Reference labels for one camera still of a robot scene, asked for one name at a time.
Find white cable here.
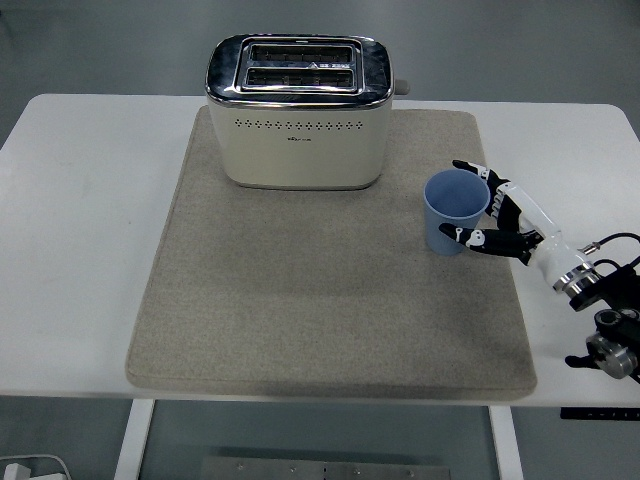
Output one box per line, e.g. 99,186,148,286
0,453,72,480

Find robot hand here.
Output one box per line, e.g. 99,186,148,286
438,159,590,292

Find cream and chrome toaster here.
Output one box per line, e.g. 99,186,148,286
204,33,413,192

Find black table control panel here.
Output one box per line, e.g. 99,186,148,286
559,407,640,422

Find beige felt mat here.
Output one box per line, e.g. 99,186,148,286
124,107,539,402

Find white table leg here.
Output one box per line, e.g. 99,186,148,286
113,398,157,480
488,405,525,480

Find blue ribbed plastic cup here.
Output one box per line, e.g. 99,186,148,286
423,169,492,258

